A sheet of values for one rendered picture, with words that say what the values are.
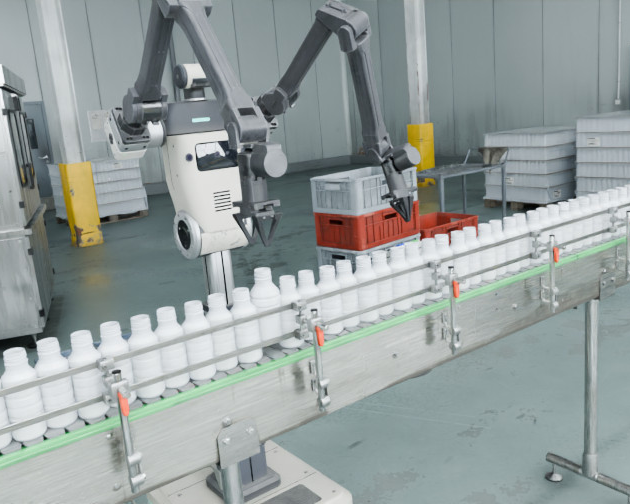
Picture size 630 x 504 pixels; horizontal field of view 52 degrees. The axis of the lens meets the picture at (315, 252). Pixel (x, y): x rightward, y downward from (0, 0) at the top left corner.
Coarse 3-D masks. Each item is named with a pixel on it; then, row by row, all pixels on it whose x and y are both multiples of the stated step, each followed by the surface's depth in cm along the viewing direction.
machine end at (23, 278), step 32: (0, 64) 426; (0, 96) 436; (0, 128) 436; (0, 160) 439; (32, 160) 567; (0, 192) 443; (32, 192) 529; (0, 224) 447; (32, 224) 472; (0, 256) 450; (32, 256) 463; (0, 288) 454; (32, 288) 463; (0, 320) 458; (32, 320) 465
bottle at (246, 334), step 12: (240, 288) 144; (240, 300) 141; (240, 312) 141; (252, 312) 141; (240, 324) 141; (252, 324) 142; (240, 336) 142; (252, 336) 142; (240, 348) 143; (240, 360) 144; (252, 360) 143
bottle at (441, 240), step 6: (438, 234) 182; (444, 234) 182; (438, 240) 179; (444, 240) 179; (438, 246) 180; (444, 246) 179; (438, 252) 179; (444, 252) 179; (450, 252) 179; (444, 264) 179; (450, 264) 180; (444, 270) 180; (444, 288) 181; (444, 294) 182
